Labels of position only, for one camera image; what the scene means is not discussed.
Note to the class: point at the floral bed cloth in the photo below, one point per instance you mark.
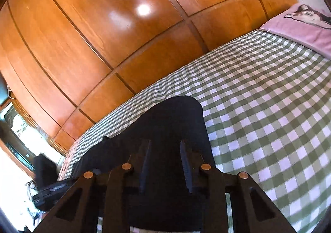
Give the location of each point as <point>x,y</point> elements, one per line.
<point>67,163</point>

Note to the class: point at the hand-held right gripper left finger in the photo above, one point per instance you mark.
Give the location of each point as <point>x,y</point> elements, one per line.
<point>145,171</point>

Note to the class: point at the dark wooden frame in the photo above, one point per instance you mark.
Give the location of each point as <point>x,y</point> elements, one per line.
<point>15,145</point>

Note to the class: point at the black pants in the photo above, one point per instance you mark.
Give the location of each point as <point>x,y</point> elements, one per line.
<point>175,119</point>

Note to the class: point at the pink pillow with dog print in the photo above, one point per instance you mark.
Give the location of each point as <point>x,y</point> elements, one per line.
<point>302,28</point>

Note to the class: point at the green checked bed sheet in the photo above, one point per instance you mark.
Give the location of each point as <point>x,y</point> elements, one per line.
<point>258,109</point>

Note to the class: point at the wooden panelled wardrobe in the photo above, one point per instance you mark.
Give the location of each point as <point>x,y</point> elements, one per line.
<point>116,28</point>

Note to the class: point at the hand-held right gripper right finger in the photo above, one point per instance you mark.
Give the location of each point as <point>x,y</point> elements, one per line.
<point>186,171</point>

